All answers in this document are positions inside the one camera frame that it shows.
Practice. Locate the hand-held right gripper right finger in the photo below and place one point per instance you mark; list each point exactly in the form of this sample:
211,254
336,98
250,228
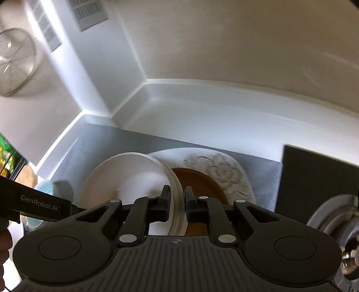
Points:
189,207

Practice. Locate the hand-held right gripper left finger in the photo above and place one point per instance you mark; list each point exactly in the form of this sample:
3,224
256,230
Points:
165,202

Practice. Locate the blue spiral glazed bowl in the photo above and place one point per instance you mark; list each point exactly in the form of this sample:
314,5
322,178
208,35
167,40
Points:
45,188

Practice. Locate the brown round plate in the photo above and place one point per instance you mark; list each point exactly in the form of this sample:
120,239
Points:
202,182

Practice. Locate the white square floral plate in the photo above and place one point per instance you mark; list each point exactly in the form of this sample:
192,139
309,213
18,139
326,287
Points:
174,160

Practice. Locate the white round straight-sided bowl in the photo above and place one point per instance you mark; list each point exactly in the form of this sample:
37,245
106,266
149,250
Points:
126,179

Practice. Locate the person's left hand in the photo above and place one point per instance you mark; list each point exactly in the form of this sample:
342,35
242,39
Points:
5,244

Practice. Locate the yellow green snack packet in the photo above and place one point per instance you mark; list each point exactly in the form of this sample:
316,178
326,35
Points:
5,154

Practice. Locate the grey drying mat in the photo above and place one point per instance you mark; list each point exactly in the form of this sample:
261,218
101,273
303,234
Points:
112,140

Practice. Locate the grey slotted vent plate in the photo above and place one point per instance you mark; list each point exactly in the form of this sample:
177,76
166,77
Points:
89,14
47,31

